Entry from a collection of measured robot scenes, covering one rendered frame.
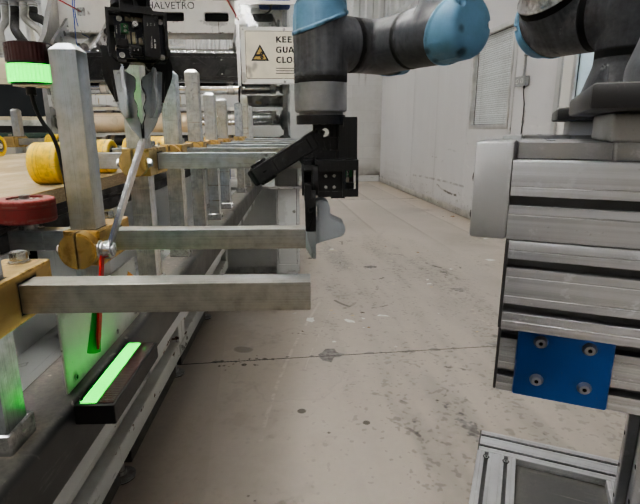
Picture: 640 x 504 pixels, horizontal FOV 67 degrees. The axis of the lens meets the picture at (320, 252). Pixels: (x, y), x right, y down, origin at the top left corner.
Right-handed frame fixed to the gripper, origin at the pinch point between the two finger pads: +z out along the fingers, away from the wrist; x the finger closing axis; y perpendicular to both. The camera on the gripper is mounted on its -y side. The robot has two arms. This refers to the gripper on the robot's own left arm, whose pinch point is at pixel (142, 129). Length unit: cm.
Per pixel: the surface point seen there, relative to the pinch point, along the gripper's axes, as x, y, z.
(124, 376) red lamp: -5.2, 12.2, 30.7
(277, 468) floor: 34, -52, 98
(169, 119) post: 8.7, -45.8, -3.9
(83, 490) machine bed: -17, -42, 83
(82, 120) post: -7.4, 1.5, -1.0
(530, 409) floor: 130, -47, 98
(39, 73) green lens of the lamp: -11.8, 0.7, -6.7
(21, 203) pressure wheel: -16.4, -4.6, 10.0
